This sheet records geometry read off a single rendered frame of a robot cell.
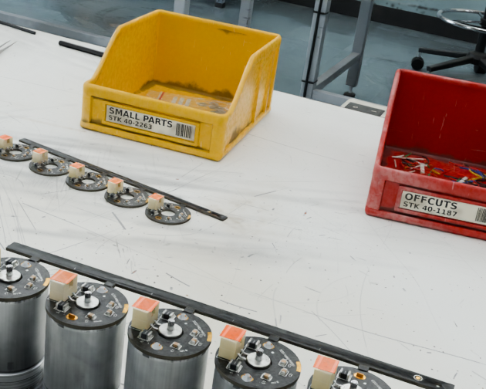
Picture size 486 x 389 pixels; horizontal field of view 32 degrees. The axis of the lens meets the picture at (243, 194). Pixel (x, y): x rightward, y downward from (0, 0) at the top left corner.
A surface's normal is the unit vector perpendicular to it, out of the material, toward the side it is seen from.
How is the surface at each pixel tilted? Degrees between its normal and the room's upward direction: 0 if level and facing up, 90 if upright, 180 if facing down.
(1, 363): 90
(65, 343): 90
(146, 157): 0
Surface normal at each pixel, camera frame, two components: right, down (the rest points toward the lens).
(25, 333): 0.66, 0.39
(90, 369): 0.28, 0.43
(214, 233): 0.13, -0.90
